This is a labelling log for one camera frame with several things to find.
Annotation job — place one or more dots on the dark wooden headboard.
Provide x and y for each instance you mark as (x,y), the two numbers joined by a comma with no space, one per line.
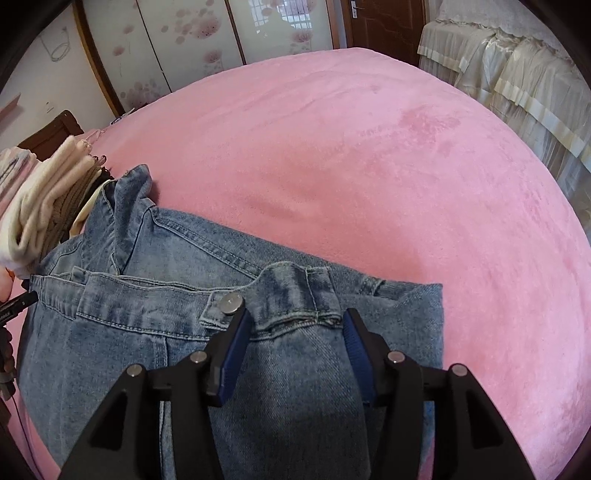
(53,134)

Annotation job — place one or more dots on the folded cream garment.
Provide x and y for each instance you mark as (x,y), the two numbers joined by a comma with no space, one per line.
(87,207)

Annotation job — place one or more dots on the blue denim jacket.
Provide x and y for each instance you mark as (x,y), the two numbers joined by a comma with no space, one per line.
(286,415)

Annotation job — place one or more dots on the pink bed blanket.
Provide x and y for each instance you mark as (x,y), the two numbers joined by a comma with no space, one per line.
(369,184)

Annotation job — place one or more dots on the folded black garment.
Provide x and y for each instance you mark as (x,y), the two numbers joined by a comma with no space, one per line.
(105,177)

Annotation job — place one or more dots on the brown wooden door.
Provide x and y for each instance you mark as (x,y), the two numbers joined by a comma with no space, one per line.
(388,23)

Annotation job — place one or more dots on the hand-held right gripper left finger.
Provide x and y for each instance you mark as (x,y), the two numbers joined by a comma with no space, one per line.
(233,357)

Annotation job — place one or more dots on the floral sliding wardrobe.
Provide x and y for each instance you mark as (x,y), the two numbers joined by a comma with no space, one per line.
(207,41)

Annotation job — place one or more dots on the stack of folded clothes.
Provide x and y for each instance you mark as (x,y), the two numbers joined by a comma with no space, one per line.
(41,198)

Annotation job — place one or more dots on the wooden wall shelf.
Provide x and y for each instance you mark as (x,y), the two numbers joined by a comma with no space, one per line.
(10,108)

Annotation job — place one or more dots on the lace-covered furniture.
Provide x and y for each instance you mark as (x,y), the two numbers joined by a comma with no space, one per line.
(521,78)

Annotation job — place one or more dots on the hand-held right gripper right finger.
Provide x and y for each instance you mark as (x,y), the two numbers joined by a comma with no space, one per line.
(358,357)

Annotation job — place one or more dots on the folded floral quilt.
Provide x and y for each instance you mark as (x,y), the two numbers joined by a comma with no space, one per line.
(14,168)

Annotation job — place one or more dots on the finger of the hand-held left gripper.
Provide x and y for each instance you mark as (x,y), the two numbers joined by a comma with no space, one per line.
(18,304)

